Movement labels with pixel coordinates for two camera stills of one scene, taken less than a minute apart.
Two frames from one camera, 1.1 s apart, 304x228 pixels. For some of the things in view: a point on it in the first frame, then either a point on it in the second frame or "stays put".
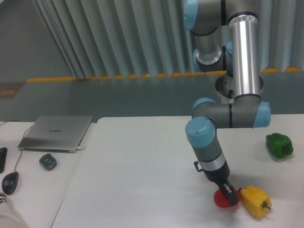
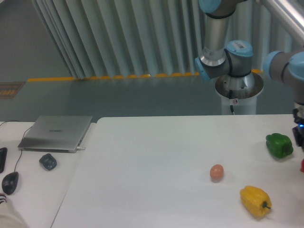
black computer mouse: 9,182 stays put
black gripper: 219,176 -> 297,119
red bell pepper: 222,200 -> 302,166
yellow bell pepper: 256,200 stays put
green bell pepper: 279,145 stays put
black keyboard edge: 3,154 stays put
